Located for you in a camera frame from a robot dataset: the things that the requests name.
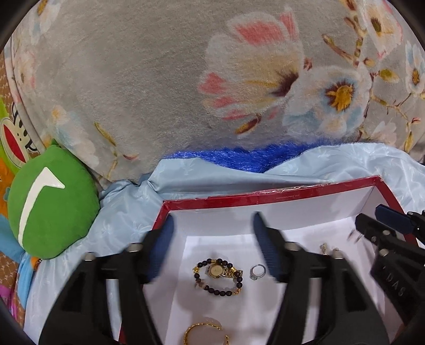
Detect green plush pillow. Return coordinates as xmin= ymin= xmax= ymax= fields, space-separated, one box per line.
xmin=7 ymin=144 xmax=99 ymax=260

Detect light blue quilt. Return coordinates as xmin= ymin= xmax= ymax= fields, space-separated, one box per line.
xmin=25 ymin=143 xmax=425 ymax=345

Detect blue and orange plush toy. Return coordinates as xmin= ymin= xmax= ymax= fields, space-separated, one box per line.
xmin=16 ymin=254 xmax=42 ymax=301

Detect blue fuzzy cloth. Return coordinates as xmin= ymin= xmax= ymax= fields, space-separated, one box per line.
xmin=169 ymin=141 xmax=319 ymax=173

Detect gold twisted bangle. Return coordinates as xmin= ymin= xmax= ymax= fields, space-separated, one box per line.
xmin=184 ymin=321 xmax=230 ymax=345

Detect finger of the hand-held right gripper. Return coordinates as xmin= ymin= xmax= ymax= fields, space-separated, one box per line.
xmin=375 ymin=205 xmax=414 ymax=234
xmin=355 ymin=214 xmax=397 ymax=248

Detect red cardboard box white inside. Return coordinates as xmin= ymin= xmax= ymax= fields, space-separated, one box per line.
xmin=118 ymin=176 xmax=410 ymax=345

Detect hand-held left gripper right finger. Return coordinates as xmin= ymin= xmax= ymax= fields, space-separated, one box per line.
xmin=253 ymin=212 xmax=390 ymax=345

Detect black bead bracelet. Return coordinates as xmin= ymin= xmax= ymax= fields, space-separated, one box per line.
xmin=193 ymin=257 xmax=244 ymax=296

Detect grey floral plush blanket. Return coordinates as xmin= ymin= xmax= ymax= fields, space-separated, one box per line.
xmin=7 ymin=0 xmax=425 ymax=183

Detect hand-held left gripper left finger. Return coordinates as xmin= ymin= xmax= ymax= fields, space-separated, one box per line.
xmin=38 ymin=215 xmax=175 ymax=345

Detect cartoon printed sheet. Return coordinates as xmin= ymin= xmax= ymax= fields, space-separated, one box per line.
xmin=0 ymin=53 xmax=50 ymax=332

